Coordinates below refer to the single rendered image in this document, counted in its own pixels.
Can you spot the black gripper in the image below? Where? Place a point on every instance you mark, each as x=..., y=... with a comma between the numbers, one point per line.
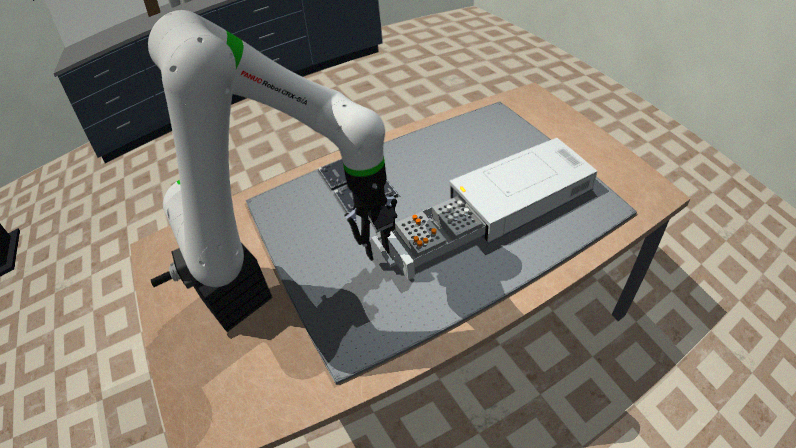
x=363, y=202

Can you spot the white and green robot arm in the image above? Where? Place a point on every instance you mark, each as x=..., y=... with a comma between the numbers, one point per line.
x=195, y=77

